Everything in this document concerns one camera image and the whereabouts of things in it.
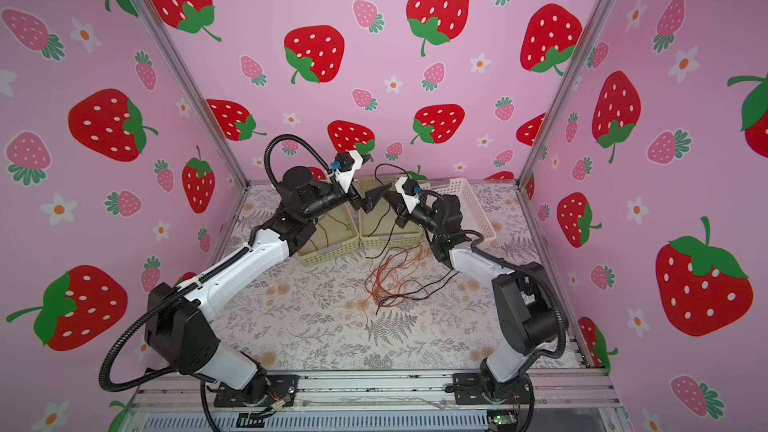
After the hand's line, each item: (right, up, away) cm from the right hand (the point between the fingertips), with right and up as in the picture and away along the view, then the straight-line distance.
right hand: (384, 190), depth 78 cm
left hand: (-1, +5, -10) cm, 11 cm away
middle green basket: (-2, -11, +4) cm, 11 cm away
